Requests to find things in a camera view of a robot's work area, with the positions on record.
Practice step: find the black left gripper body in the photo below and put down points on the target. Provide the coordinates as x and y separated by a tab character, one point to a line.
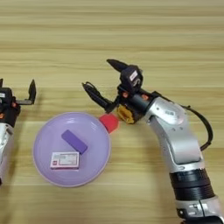
10	115

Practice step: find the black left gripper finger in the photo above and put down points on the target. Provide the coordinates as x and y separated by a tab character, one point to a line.
1	83
32	92

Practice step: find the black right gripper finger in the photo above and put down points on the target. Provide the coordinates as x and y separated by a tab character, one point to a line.
97	96
118	64

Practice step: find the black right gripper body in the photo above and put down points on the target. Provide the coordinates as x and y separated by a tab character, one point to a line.
137	102

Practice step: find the yellow black tape measure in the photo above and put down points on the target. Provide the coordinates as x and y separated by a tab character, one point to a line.
127	115

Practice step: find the red block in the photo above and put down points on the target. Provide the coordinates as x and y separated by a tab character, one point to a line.
109	123

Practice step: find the purple round plate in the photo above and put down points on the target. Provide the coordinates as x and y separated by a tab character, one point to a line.
93	140

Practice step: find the red white card box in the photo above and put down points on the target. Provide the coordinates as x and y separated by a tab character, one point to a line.
64	160

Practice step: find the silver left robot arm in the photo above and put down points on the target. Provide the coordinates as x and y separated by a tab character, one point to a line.
5	148

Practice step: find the left gripper white-labelled black box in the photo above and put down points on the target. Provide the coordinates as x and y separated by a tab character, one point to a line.
5	96

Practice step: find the gripper white-labelled black box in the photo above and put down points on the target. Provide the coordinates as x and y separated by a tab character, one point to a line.
5	96
131	78

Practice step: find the right gripper white-labelled black box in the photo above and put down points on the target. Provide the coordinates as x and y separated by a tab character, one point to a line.
131	78

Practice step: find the purple rectangular block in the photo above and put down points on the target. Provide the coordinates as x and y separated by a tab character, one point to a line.
74	141

